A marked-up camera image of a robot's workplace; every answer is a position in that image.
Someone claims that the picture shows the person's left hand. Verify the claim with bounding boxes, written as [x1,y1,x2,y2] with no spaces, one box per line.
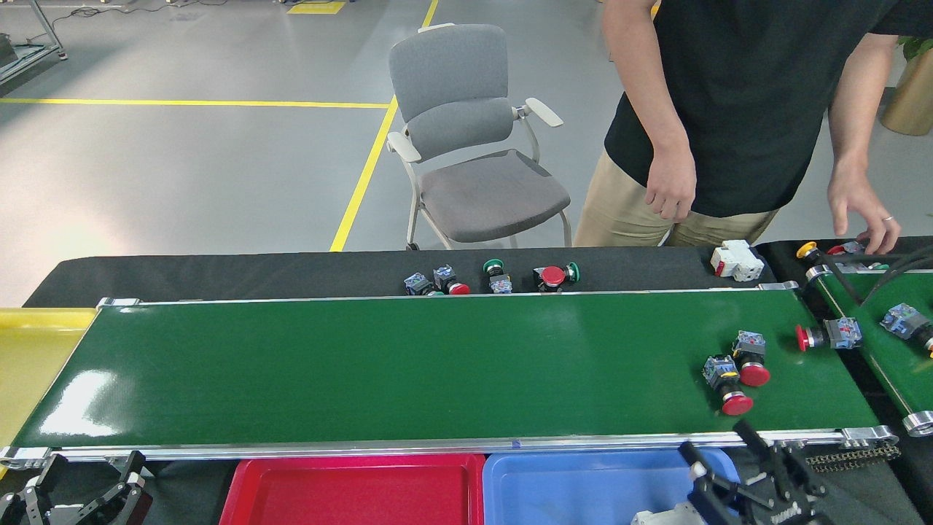
[829,162,902,254]

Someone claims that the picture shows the long green conveyor belt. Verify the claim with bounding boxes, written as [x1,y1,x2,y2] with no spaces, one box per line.
[0,281,901,471]

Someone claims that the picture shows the grey metal rack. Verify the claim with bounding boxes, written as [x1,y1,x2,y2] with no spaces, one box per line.
[0,0,68,82]

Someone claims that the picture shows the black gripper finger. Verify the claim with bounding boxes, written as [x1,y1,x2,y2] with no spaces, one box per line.
[73,451,155,525]
[0,454,71,525]

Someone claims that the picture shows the white circuit breaker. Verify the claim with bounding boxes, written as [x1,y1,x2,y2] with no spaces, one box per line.
[710,239,765,283]
[631,502,702,525]

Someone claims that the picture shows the red plastic tray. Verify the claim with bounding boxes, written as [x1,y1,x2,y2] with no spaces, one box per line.
[219,454,487,525]

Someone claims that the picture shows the green feeder conveyor belt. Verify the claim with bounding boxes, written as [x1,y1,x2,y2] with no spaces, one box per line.
[805,262,933,437]

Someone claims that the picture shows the person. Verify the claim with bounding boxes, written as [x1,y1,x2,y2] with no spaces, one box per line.
[574,0,933,256]

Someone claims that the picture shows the golden plant pot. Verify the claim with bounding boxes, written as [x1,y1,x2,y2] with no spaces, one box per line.
[878,40,933,137]

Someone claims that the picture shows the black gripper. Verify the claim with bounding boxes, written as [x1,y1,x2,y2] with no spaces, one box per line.
[679,419,832,525]

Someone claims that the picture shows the person's right hand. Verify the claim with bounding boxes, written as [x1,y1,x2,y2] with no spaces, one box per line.
[645,146,697,223]

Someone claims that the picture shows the yellow plastic tray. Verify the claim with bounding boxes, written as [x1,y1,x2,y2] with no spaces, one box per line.
[0,308,99,482]

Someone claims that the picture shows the grey office chair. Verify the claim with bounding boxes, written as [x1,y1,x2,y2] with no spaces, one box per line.
[386,23,573,251]

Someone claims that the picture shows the blue plastic tray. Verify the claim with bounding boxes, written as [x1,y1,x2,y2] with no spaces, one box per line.
[483,449,744,525]

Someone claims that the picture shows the large black cloth table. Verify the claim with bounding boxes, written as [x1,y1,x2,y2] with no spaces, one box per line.
[0,246,926,525]

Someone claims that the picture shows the red push button switch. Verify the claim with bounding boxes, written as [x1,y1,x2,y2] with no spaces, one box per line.
[795,316,864,353]
[732,330,772,388]
[433,265,472,296]
[532,265,568,294]
[826,239,886,272]
[703,354,754,417]

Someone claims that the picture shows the black floor cable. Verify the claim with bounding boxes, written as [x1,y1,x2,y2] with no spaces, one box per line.
[22,0,176,39]

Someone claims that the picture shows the black drive chain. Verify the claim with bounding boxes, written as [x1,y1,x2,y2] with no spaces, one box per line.
[805,441,902,473]

